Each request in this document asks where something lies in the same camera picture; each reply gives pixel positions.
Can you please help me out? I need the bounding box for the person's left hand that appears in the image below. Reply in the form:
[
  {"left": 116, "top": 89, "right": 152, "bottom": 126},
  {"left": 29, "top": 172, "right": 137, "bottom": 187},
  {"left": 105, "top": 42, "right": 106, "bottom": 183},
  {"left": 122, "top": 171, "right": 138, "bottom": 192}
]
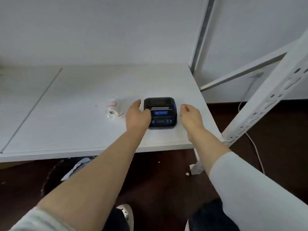
[{"left": 125, "top": 99, "right": 152, "bottom": 133}]

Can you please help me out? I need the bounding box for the person's left leg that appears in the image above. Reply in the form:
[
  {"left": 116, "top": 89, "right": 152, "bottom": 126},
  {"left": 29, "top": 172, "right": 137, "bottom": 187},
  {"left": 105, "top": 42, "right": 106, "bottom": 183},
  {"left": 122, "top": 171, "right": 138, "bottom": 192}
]
[{"left": 103, "top": 207, "right": 127, "bottom": 231}]

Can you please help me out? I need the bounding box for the person's leg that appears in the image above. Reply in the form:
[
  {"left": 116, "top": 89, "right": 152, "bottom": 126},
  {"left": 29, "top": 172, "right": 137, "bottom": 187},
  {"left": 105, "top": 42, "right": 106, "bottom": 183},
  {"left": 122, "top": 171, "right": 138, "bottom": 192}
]
[
  {"left": 103, "top": 207, "right": 127, "bottom": 231},
  {"left": 189, "top": 198, "right": 239, "bottom": 231}
]

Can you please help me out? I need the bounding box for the black portable printer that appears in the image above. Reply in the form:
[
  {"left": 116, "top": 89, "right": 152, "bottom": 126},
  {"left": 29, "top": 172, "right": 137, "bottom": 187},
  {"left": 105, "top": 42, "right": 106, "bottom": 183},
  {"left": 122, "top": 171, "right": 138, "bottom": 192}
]
[{"left": 143, "top": 97, "right": 179, "bottom": 130}]

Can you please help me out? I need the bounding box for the person's right forearm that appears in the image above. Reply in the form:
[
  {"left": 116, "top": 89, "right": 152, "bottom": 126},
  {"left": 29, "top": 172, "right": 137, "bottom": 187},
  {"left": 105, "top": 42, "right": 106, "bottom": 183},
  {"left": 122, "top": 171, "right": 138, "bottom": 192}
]
[{"left": 187, "top": 128, "right": 308, "bottom": 231}]

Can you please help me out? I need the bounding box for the clear plastic zip bag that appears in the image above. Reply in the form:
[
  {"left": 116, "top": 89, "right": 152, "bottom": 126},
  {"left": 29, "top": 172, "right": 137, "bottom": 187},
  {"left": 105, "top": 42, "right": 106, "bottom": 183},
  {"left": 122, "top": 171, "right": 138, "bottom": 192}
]
[{"left": 105, "top": 95, "right": 128, "bottom": 123}]

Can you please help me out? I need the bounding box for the white cable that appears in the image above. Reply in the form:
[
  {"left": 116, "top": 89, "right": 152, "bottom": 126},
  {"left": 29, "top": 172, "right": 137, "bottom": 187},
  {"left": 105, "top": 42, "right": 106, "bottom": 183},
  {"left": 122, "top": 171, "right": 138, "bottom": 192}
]
[{"left": 237, "top": 74, "right": 265, "bottom": 175}]

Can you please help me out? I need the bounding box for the grey plastic mailer bag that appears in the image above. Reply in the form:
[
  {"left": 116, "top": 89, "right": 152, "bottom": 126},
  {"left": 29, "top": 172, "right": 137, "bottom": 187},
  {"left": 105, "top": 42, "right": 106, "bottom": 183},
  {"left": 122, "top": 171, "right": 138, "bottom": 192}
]
[{"left": 61, "top": 157, "right": 91, "bottom": 181}]

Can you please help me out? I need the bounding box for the person's right leg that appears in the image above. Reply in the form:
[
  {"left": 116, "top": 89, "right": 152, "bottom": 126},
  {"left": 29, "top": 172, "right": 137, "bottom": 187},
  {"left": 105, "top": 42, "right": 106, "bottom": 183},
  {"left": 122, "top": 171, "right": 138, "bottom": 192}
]
[{"left": 189, "top": 198, "right": 239, "bottom": 231}]

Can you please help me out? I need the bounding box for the person's right hand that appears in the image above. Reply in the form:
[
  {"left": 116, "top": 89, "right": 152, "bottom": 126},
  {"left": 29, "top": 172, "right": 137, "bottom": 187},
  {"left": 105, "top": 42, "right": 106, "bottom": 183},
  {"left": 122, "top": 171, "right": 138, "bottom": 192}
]
[{"left": 180, "top": 104, "right": 205, "bottom": 142}]

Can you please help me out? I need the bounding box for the person's left forearm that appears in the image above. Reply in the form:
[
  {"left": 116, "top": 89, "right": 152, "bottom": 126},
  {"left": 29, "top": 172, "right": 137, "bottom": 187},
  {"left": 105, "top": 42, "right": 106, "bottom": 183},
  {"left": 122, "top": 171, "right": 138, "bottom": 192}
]
[{"left": 9, "top": 128, "right": 147, "bottom": 231}]

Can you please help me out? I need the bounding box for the trash bin with black liner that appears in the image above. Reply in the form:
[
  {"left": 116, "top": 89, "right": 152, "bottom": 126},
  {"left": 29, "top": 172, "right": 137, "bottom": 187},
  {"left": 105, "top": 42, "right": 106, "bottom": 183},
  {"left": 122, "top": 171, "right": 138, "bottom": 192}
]
[{"left": 40, "top": 157, "right": 97, "bottom": 198}]

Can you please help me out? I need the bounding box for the white metal shelf frame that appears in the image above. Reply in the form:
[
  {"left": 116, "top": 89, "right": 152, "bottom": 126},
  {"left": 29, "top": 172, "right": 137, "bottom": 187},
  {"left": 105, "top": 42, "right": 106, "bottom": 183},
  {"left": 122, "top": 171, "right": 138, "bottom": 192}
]
[{"left": 188, "top": 0, "right": 308, "bottom": 176}]

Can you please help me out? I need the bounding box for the person's left white clog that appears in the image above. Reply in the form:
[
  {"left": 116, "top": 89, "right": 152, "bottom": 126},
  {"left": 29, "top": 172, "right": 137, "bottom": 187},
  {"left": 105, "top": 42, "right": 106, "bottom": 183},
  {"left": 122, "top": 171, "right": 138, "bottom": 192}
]
[{"left": 116, "top": 204, "right": 134, "bottom": 231}]

